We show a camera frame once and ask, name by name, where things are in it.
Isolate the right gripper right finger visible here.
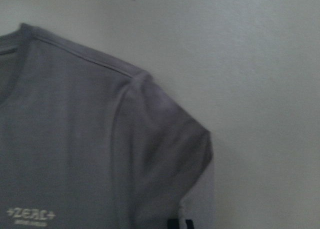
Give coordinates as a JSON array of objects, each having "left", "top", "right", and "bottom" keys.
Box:
[{"left": 185, "top": 219, "right": 194, "bottom": 229}]

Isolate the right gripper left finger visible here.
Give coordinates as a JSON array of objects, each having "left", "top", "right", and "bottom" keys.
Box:
[{"left": 167, "top": 218, "right": 179, "bottom": 229}]

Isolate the dark brown t-shirt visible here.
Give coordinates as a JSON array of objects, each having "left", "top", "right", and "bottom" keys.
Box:
[{"left": 0, "top": 23, "right": 213, "bottom": 229}]

